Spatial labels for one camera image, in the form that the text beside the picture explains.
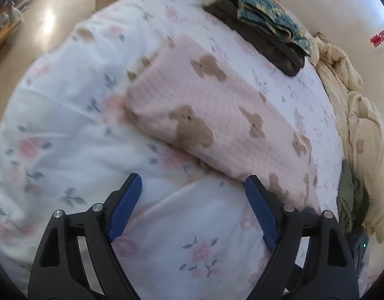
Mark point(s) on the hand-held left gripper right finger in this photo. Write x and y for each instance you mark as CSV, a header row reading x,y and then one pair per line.
x,y
260,209

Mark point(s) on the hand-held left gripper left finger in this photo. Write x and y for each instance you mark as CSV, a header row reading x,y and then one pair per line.
x,y
124,209

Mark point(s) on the pink bear print pants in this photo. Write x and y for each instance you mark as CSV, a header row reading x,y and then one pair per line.
x,y
229,115

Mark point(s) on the dark brown folded pants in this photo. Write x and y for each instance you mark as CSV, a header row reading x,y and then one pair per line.
x,y
267,43

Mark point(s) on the olive green cloth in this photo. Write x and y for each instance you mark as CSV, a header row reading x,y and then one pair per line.
x,y
351,197

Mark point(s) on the white floral bed sheet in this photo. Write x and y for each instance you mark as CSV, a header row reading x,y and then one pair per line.
x,y
85,150

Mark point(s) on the cream quilt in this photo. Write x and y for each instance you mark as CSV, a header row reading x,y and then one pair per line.
x,y
360,125

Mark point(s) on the teal yellow folded garment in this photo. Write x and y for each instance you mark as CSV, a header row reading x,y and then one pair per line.
x,y
270,15

